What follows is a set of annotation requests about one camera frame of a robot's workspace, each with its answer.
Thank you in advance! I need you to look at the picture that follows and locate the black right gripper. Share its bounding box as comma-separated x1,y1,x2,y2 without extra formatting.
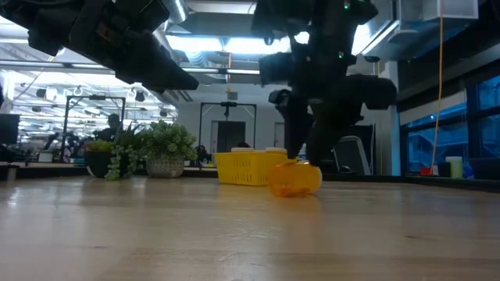
269,74,398,167

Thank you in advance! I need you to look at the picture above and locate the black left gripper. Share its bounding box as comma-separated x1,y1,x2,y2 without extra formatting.
27,0,200,94

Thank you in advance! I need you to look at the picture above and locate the orange pill bottle white cap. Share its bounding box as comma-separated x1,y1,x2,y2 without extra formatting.
267,160,323,197

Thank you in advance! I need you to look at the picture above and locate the yellow plastic basket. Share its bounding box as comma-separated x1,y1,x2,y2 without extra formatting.
213,151,298,187

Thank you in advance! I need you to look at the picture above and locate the black office chair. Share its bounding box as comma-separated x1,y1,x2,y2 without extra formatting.
331,134,373,176

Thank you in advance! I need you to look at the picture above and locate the person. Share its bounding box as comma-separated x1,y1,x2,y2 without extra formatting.
95,112,123,142

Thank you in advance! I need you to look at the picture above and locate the bushy plant in speckled pot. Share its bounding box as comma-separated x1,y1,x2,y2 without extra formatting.
139,119,198,180

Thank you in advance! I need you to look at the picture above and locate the trailing succulent in dark pot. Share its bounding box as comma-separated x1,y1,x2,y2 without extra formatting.
83,124,142,182

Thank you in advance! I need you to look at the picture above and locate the pale green cup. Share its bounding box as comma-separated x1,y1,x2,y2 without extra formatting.
445,155,464,180

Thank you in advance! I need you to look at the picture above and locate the black monitor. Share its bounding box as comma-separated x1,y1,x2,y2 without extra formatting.
0,113,21,146

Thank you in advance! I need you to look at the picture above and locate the black rig frame with camera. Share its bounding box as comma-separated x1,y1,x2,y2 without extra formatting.
198,101,258,150

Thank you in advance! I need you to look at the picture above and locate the black aluminium table frame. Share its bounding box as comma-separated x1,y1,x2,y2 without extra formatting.
0,160,500,193

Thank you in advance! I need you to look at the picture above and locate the yellow hanging cable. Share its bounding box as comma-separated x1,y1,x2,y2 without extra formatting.
429,15,445,173

